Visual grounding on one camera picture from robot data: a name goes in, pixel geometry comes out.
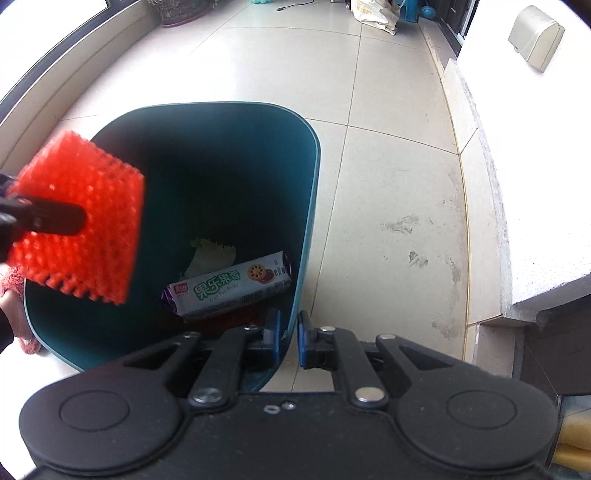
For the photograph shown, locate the dark cabinet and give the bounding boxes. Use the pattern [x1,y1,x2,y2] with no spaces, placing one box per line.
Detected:
[522,307,591,398]

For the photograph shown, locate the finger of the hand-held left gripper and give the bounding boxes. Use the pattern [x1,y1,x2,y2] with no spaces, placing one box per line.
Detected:
[0,173,87,259]

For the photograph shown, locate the black window frame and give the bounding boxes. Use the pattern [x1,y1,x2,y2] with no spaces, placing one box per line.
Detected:
[0,0,116,121]

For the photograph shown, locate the dark sliding door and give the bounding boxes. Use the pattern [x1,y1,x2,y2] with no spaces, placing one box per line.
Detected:
[434,0,476,58]

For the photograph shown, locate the beige wall socket cover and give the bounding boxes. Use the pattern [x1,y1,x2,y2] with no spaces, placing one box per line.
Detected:
[508,6,565,72]

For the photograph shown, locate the teal plastic waste bin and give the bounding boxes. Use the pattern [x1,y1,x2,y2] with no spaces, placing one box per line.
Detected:
[23,100,321,393]

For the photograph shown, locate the white tote bag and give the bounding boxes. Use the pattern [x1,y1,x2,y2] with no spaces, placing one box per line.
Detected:
[350,0,400,35]

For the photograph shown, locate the pale green white wrapper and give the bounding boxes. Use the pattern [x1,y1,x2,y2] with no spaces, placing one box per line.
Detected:
[185,237,237,278]

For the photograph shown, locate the yellow cloth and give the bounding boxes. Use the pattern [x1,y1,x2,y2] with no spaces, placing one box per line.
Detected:
[551,397,591,469]

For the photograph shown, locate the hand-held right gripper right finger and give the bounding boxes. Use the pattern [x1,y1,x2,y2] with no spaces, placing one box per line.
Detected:
[298,310,472,410]

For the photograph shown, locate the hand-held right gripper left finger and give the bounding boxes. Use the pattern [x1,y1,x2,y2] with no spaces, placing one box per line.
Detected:
[106,308,281,411]

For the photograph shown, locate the person's left leg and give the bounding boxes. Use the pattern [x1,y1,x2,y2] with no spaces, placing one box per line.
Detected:
[0,295,19,354]

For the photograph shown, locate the red fuzzy slipper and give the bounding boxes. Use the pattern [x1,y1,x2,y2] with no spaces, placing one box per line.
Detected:
[0,265,47,356]

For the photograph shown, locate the long biscuit packet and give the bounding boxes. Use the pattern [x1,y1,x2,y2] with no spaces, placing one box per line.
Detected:
[161,250,293,319]

